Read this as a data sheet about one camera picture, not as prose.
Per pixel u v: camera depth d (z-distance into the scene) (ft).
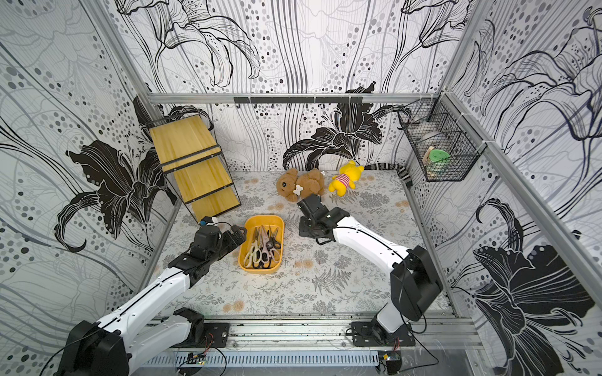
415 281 1.39
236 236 2.50
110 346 1.27
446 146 2.63
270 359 2.51
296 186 3.41
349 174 3.64
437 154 2.61
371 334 2.09
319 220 2.05
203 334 2.35
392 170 3.90
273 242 3.00
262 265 2.89
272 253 2.89
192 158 2.55
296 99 3.02
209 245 2.13
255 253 2.89
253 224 3.16
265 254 2.84
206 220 2.46
